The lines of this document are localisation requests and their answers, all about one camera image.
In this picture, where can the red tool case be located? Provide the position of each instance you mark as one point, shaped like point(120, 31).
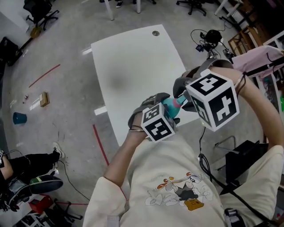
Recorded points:
point(41, 204)

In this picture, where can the small brown cardboard box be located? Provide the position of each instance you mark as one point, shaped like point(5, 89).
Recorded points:
point(35, 32)

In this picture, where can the small gray device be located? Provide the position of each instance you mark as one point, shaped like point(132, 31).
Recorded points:
point(226, 52)

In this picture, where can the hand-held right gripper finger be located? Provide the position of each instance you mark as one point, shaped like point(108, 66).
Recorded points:
point(188, 107)
point(178, 87)

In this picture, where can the flat brown cardboard box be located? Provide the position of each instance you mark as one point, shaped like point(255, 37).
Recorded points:
point(44, 99)

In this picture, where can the black folding stand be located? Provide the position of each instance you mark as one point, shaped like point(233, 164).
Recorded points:
point(66, 210)

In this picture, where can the black equipment case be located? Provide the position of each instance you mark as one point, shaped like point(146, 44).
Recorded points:
point(7, 51)

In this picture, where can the black office chair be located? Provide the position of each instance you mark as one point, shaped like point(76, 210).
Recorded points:
point(40, 11)
point(195, 5)

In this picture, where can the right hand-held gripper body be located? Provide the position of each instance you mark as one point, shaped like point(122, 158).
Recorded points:
point(213, 99)

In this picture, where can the dark wrist band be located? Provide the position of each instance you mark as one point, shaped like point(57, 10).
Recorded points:
point(240, 82)
point(135, 128)

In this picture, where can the small blue device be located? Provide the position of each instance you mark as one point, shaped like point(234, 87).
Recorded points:
point(199, 47)

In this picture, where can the teal plastic bottle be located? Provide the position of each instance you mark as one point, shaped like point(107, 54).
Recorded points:
point(169, 107)

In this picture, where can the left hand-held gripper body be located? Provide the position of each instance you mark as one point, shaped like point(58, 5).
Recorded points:
point(155, 124)

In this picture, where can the person's cream printed t-shirt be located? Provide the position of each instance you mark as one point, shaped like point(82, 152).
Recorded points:
point(177, 168)

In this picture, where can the gray plastic chair seat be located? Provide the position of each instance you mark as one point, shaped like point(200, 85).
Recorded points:
point(46, 184)

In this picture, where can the black cart bar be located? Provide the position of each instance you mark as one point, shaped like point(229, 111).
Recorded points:
point(266, 68)

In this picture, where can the black round bag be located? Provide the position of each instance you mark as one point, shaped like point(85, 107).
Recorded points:
point(213, 35)

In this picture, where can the white storage shelf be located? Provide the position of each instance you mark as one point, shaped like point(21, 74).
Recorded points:
point(26, 219)

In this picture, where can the white shelf with toys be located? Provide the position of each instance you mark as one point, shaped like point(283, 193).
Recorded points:
point(271, 86)

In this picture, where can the wooden frame crate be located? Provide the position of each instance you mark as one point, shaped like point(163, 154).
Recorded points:
point(244, 40)

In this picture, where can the person's left forearm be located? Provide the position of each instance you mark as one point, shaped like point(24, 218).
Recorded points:
point(124, 155)

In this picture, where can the person's right forearm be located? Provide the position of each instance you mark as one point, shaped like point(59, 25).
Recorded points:
point(257, 104)

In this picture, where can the teal plastic bucket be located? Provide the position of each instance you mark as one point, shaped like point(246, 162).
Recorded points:
point(20, 118)

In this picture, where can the white office desk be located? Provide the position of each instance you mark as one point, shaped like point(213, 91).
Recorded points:
point(226, 6)
point(111, 9)

